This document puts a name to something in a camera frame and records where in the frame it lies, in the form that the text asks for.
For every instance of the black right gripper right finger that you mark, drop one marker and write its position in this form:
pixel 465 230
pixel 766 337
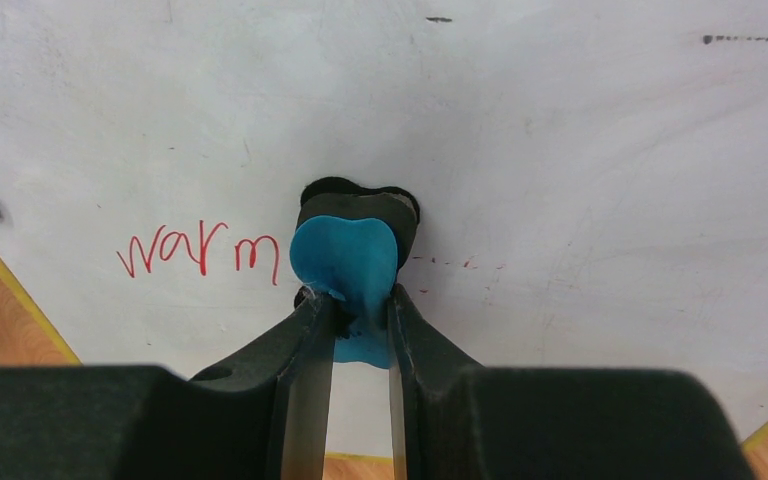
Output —
pixel 454 418

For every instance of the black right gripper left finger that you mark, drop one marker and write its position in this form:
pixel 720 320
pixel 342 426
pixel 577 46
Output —
pixel 260 413

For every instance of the blue black whiteboard eraser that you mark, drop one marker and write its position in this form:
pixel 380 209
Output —
pixel 349 243

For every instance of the yellow-framed whiteboard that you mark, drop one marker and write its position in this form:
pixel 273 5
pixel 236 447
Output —
pixel 592 175

